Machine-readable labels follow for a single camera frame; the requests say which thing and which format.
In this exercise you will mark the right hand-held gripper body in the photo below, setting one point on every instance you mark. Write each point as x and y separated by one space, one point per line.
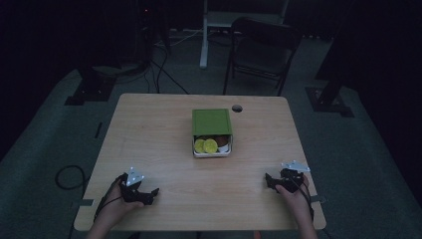
290 181

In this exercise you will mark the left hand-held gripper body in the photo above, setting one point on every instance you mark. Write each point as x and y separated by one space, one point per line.
131 194

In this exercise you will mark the white drawer tray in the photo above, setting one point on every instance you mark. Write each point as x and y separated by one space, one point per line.
212 155

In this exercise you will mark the green box sleeve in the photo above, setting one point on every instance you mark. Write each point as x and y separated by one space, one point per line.
211 121

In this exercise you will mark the person's left hand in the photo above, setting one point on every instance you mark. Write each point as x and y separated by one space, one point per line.
114 209

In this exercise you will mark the person's right hand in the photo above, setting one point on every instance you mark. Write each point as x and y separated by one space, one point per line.
300 204

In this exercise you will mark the pile of coffee capsules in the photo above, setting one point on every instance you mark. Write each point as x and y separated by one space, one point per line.
210 146

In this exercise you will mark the black stand with base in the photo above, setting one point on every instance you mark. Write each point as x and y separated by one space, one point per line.
328 99

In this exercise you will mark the black stand base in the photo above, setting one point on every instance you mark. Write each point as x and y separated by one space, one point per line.
89 89

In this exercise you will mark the black folding chair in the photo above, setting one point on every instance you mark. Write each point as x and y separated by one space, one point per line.
265 36

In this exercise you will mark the dark computer tower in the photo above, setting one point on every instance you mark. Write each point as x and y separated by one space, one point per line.
146 30

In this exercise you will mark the white desk frame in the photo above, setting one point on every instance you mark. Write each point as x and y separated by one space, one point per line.
204 49

